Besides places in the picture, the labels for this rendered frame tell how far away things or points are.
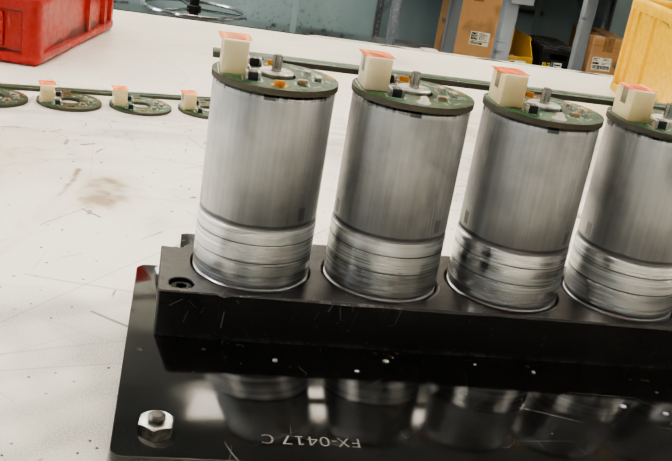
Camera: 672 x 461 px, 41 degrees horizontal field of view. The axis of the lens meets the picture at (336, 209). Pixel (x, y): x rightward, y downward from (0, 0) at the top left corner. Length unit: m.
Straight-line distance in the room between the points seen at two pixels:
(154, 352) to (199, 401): 0.02
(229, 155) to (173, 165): 0.14
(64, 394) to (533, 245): 0.10
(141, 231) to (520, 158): 0.12
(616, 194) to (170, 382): 0.10
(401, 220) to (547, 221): 0.03
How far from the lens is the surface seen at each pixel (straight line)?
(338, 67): 0.20
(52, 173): 0.30
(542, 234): 0.19
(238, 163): 0.17
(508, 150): 0.19
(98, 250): 0.25
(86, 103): 0.38
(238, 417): 0.16
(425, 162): 0.18
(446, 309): 0.19
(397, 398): 0.17
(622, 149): 0.20
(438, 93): 0.19
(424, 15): 4.68
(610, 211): 0.20
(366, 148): 0.18
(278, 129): 0.17
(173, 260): 0.19
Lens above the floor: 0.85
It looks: 20 degrees down
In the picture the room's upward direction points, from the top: 9 degrees clockwise
